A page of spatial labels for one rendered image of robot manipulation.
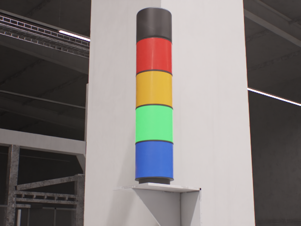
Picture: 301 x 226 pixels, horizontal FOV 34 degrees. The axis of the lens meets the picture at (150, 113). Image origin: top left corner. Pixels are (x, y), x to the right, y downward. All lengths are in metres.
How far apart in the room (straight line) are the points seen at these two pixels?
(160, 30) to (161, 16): 0.03
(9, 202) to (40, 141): 1.68
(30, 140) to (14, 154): 0.54
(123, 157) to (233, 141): 0.23
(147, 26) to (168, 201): 0.29
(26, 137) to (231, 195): 11.21
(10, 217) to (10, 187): 0.67
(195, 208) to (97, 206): 0.29
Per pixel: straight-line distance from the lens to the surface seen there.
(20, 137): 12.04
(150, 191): 0.77
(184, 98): 0.93
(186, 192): 0.80
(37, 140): 12.22
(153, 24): 0.82
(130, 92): 0.97
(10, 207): 11.73
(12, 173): 11.81
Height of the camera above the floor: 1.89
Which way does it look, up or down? 15 degrees up
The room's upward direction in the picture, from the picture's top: straight up
